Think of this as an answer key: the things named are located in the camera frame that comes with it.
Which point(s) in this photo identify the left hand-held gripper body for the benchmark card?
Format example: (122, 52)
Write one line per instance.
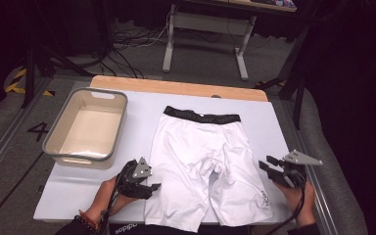
(137, 179)

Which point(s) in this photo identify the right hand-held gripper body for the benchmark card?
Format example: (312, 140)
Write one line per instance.
(298, 163)

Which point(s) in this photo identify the white shorts with black waistband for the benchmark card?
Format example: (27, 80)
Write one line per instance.
(192, 163)

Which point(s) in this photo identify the beige plastic bin grey rim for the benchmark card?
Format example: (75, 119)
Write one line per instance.
(91, 120)

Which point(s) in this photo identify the person's left hand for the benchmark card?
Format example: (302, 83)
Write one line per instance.
(109, 199)

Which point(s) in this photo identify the person's right hand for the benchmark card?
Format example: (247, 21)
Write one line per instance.
(298, 204)

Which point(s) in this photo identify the person's black printed clothing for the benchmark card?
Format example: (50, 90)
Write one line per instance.
(127, 229)

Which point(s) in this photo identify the white table cover board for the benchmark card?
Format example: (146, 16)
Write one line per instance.
(137, 114)

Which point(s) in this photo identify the small dark table knob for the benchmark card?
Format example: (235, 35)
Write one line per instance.
(215, 96)

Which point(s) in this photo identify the black metal tripod stand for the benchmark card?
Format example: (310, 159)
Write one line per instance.
(30, 71)

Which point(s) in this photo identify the yellow black hazard tape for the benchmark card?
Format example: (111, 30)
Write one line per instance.
(13, 86)

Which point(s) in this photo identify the aluminium floor rail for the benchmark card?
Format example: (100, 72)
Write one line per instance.
(318, 196)
(0, 153)

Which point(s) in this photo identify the wooden desk with white frame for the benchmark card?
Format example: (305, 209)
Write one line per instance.
(205, 23)

